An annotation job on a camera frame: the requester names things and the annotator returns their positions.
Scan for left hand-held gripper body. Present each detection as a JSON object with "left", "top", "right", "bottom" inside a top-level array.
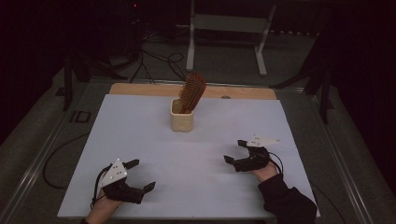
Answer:
[{"left": 98, "top": 158, "right": 146, "bottom": 205}]

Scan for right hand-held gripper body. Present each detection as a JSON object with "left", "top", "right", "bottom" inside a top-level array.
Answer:
[{"left": 233, "top": 133, "right": 280, "bottom": 173}]

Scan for cream square cup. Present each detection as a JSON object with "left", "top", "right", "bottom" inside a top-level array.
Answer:
[{"left": 170, "top": 98, "right": 194, "bottom": 133}]

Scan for brown wooden hairbrush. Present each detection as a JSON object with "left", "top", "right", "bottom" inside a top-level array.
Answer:
[{"left": 177, "top": 72, "right": 207, "bottom": 115}]

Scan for person's right hand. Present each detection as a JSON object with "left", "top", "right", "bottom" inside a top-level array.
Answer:
[{"left": 252, "top": 164, "right": 279, "bottom": 184}]

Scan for person's left hand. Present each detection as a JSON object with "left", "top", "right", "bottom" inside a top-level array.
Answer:
[{"left": 85, "top": 190, "right": 123, "bottom": 224}]

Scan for white table cover sheet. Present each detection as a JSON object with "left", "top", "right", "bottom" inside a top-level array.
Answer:
[{"left": 56, "top": 93, "right": 321, "bottom": 218}]

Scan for wooden table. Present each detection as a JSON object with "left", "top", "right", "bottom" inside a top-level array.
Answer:
[{"left": 108, "top": 82, "right": 277, "bottom": 101}]

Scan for black tripod stand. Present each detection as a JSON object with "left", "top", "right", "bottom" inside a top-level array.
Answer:
[
  {"left": 55, "top": 52, "right": 129, "bottom": 112},
  {"left": 269, "top": 31, "right": 335, "bottom": 125}
]

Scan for white metal stand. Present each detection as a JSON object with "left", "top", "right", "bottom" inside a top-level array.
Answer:
[{"left": 185, "top": 0, "right": 277, "bottom": 77}]

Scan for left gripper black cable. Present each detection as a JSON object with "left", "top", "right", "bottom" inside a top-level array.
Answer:
[{"left": 91, "top": 163, "right": 114, "bottom": 209}]

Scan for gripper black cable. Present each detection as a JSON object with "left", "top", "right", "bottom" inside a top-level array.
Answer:
[
  {"left": 91, "top": 163, "right": 114, "bottom": 209},
  {"left": 267, "top": 151, "right": 285, "bottom": 175}
]

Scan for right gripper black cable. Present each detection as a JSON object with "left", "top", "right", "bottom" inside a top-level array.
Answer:
[{"left": 267, "top": 151, "right": 285, "bottom": 175}]

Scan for black cable loop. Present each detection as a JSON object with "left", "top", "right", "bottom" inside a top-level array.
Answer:
[{"left": 42, "top": 132, "right": 92, "bottom": 190}]

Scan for metal floor rail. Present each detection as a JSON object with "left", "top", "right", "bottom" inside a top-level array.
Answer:
[
  {"left": 0, "top": 105, "right": 82, "bottom": 224},
  {"left": 306, "top": 92, "right": 375, "bottom": 224}
]

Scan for thin black floor cable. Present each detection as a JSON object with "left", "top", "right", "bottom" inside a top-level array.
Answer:
[{"left": 311, "top": 183, "right": 348, "bottom": 224}]

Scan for black floor cables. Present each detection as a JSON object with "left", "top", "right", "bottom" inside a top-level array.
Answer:
[{"left": 129, "top": 31, "right": 192, "bottom": 87}]

